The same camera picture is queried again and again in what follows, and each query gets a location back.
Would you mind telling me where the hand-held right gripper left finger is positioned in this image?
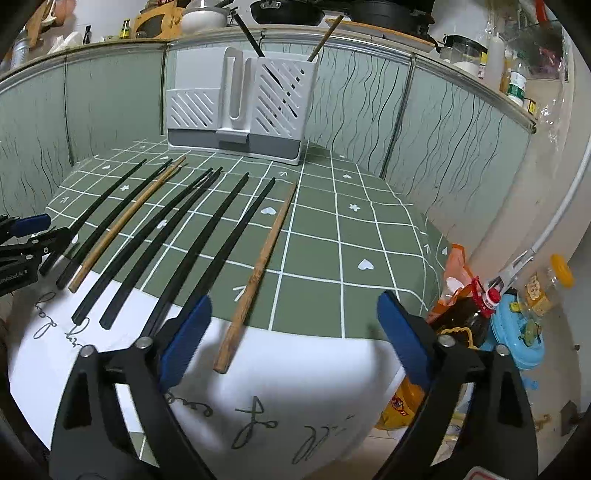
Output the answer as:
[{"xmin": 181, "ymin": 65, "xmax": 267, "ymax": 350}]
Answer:
[{"xmin": 48, "ymin": 294, "xmax": 218, "ymax": 480}]

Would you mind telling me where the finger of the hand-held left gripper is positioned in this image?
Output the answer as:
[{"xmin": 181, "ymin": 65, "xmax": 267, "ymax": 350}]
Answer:
[
  {"xmin": 27, "ymin": 227, "xmax": 79, "ymax": 277},
  {"xmin": 0, "ymin": 213, "xmax": 52, "ymax": 241}
]

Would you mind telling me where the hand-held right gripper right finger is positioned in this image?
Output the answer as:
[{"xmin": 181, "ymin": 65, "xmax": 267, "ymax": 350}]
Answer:
[{"xmin": 374, "ymin": 290, "xmax": 541, "ymax": 480}]

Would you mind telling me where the wooden chopstick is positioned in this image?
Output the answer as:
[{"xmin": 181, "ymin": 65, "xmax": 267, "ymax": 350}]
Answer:
[
  {"xmin": 213, "ymin": 182, "xmax": 298, "ymax": 375},
  {"xmin": 306, "ymin": 14, "xmax": 346, "ymax": 63},
  {"xmin": 68, "ymin": 155, "xmax": 188, "ymax": 294}
]

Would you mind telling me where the white slotted utensil holder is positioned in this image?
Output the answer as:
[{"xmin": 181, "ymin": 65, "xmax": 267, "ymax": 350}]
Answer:
[{"xmin": 165, "ymin": 46, "xmax": 317, "ymax": 167}]

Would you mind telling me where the yellow packet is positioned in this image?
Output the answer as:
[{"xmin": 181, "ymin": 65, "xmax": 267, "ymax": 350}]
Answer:
[{"xmin": 375, "ymin": 377, "xmax": 426, "ymax": 431}]

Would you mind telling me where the dark oil bottle red cap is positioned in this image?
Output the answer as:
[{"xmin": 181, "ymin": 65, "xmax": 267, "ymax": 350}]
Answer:
[{"xmin": 433, "ymin": 285, "xmax": 503, "ymax": 349}]

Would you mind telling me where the orange plastic bag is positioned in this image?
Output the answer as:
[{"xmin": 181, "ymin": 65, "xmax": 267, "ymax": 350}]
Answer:
[{"xmin": 425, "ymin": 244, "xmax": 477, "ymax": 324}]

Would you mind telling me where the blue plastic toy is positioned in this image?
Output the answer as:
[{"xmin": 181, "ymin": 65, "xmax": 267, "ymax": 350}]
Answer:
[{"xmin": 490, "ymin": 294, "xmax": 546, "ymax": 371}]

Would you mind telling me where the white plastic clip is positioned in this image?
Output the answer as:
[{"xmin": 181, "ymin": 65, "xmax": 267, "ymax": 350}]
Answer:
[{"xmin": 484, "ymin": 248, "xmax": 537, "ymax": 297}]

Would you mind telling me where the green checked tablecloth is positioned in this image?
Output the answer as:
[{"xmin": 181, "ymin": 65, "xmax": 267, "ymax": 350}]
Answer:
[{"xmin": 7, "ymin": 137, "xmax": 463, "ymax": 468}]

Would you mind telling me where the clear jar yellow lid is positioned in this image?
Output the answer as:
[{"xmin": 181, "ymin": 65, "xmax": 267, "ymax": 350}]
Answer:
[{"xmin": 521, "ymin": 254, "xmax": 574, "ymax": 316}]

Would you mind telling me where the metal cup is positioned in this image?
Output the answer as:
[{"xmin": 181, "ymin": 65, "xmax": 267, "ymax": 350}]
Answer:
[{"xmin": 11, "ymin": 39, "xmax": 36, "ymax": 71}]

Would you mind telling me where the white pipe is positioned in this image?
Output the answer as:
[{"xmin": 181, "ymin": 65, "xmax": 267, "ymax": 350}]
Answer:
[{"xmin": 530, "ymin": 137, "xmax": 591, "ymax": 260}]

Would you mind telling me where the light wooden cutout board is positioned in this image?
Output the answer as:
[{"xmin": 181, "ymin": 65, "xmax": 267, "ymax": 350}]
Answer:
[{"xmin": 135, "ymin": 8, "xmax": 184, "ymax": 38}]

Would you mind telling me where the white cooking pot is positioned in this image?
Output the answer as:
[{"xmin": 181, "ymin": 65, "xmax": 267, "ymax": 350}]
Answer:
[{"xmin": 181, "ymin": 6, "xmax": 228, "ymax": 29}]

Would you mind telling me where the green label bottle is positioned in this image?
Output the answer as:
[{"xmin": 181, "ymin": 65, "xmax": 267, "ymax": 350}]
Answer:
[{"xmin": 507, "ymin": 54, "xmax": 530, "ymax": 106}]

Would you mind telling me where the white plastic bottle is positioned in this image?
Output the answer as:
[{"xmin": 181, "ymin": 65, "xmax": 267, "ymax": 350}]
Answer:
[{"xmin": 486, "ymin": 36, "xmax": 507, "ymax": 92}]

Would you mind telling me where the blender jar with black lid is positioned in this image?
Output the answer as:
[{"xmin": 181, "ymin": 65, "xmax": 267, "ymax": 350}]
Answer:
[{"xmin": 442, "ymin": 34, "xmax": 484, "ymax": 75}]

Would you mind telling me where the wooden cutting board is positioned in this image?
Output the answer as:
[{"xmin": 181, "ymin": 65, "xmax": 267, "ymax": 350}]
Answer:
[{"xmin": 325, "ymin": 17, "xmax": 438, "ymax": 49}]

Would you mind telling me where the black cast iron pan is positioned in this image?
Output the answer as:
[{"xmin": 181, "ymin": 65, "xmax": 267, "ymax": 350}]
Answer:
[{"xmin": 359, "ymin": 0, "xmax": 437, "ymax": 35}]

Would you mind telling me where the black frying pan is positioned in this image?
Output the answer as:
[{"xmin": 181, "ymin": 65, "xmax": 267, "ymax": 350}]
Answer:
[{"xmin": 250, "ymin": 0, "xmax": 325, "ymax": 27}]

